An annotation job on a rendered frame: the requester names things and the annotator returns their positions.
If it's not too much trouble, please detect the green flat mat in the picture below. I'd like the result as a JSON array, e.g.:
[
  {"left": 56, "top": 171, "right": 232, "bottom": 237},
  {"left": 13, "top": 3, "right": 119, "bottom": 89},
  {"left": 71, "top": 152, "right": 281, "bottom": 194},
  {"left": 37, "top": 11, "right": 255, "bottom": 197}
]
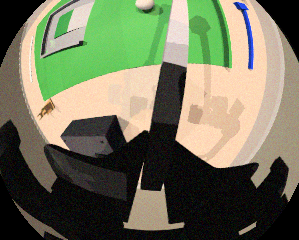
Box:
[{"left": 34, "top": 0, "right": 225, "bottom": 101}]

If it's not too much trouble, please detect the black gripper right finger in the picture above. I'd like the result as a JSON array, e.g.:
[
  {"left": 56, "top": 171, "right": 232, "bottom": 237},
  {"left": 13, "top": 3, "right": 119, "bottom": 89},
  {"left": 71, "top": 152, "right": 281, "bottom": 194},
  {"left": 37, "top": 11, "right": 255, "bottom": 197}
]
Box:
[{"left": 164, "top": 140, "right": 260, "bottom": 224}]

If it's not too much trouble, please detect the white golf ball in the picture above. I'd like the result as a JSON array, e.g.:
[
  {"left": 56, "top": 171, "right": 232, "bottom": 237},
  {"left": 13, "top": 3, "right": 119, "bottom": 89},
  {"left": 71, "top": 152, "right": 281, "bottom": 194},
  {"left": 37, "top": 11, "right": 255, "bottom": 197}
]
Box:
[{"left": 136, "top": 0, "right": 154, "bottom": 9}]

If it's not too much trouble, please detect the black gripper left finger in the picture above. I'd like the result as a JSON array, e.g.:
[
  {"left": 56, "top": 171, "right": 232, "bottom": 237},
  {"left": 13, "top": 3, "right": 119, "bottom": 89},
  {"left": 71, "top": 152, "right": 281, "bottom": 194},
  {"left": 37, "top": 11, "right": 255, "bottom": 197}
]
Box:
[{"left": 44, "top": 129, "right": 149, "bottom": 223}]

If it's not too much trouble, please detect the blue golf putter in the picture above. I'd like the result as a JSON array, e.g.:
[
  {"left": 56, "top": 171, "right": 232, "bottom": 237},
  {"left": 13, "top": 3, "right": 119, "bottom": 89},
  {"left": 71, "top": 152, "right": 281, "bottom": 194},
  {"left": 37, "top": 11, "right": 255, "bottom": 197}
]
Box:
[{"left": 233, "top": 1, "right": 254, "bottom": 69}]

